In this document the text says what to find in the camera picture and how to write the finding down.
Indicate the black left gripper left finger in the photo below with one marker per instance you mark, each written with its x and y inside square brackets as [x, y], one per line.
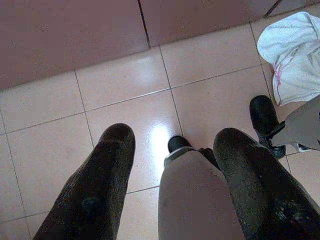
[100, 180]

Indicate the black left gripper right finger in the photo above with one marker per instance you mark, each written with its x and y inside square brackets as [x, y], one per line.
[265, 195]

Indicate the grey robot left leg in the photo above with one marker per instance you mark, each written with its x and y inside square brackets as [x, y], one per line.
[195, 200]

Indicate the grey robot leg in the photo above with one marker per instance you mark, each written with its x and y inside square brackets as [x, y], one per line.
[195, 200]
[302, 125]

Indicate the grey robot right leg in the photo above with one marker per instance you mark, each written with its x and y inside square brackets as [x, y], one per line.
[302, 125]

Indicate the black robot left foot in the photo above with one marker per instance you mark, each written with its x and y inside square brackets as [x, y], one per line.
[177, 143]

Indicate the white cloth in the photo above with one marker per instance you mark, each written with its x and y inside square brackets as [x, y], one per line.
[292, 55]

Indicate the brown cabinet door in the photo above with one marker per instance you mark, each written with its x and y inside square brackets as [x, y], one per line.
[62, 32]
[200, 17]

